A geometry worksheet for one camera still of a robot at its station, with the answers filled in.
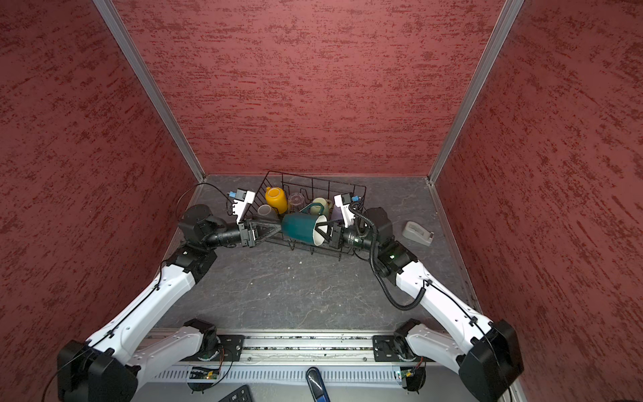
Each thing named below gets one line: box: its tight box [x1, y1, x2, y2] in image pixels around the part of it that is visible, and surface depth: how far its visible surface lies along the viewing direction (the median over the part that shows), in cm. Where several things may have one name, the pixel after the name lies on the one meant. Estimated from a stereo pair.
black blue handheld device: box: [305, 366, 331, 402], surface depth 66 cm
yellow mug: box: [264, 185, 289, 215], surface depth 101 cm
